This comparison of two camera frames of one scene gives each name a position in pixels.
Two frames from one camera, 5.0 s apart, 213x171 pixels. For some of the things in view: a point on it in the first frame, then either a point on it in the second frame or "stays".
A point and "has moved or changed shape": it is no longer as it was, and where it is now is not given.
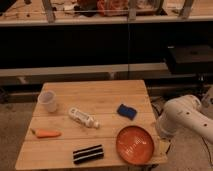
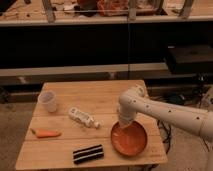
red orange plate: (135, 145) has moved or changed shape
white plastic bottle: (84, 118) stays
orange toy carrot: (45, 133) stays
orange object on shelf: (113, 7) stays
